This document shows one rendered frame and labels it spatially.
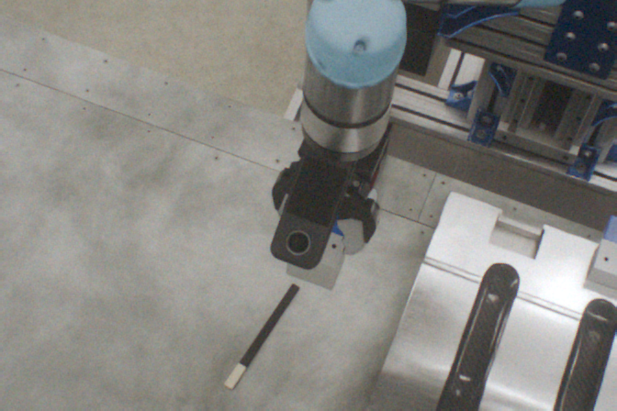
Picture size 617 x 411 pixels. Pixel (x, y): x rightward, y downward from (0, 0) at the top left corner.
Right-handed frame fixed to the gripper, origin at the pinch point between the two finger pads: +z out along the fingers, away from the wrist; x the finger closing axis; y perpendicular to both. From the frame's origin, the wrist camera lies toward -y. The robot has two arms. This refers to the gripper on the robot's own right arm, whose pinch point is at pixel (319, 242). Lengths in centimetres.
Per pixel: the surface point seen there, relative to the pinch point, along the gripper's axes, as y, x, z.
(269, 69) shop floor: 79, 35, 95
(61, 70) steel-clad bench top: 16.9, 39.0, 15.1
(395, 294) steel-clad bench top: 4.5, -8.2, 15.0
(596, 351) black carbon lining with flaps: 2.6, -29.7, 6.9
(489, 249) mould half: 9.1, -16.1, 6.0
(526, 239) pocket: 13.2, -19.5, 8.7
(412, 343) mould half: -3.8, -12.0, 6.7
